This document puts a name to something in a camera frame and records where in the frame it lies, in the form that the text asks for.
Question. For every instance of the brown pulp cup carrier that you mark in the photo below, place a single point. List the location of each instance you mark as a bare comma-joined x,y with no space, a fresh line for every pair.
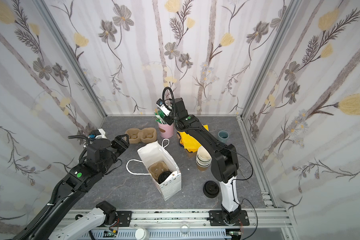
157,168

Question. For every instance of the yellow paper napkin stack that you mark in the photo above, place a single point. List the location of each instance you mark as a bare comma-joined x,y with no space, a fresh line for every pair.
188,142

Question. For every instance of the white round knob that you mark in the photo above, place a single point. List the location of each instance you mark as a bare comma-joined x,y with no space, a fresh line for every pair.
142,234

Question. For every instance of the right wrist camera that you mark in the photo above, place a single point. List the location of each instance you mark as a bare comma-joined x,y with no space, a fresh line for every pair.
164,108

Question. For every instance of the stacked paper cups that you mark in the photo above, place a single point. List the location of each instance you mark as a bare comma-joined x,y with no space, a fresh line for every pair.
203,159

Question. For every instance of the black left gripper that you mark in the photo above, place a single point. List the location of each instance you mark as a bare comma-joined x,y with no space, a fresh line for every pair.
120,142

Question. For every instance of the teal ceramic cup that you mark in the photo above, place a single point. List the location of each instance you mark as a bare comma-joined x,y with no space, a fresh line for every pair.
223,136

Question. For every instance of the clear round cap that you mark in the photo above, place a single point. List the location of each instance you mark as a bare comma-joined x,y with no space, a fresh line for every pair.
185,228

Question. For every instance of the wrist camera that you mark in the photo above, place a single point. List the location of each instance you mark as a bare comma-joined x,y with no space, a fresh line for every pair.
97,134
164,108

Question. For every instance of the stacked pulp cup carriers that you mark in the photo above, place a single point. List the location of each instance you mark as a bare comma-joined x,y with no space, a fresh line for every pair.
146,135

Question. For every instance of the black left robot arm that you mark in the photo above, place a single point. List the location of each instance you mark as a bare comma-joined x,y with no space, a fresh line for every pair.
95,162

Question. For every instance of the white paper gift bag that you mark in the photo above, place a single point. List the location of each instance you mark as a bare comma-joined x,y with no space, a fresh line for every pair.
155,152

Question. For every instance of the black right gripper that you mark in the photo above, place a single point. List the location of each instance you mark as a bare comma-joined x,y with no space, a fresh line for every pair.
169,119

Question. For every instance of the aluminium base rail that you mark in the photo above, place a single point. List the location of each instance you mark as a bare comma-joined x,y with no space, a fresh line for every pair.
165,225

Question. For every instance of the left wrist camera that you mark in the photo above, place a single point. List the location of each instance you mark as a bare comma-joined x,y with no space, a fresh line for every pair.
97,134

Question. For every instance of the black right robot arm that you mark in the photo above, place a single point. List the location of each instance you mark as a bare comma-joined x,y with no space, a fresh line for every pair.
224,164

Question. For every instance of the pink straw holder cup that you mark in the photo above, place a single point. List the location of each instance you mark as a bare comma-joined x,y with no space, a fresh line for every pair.
166,131

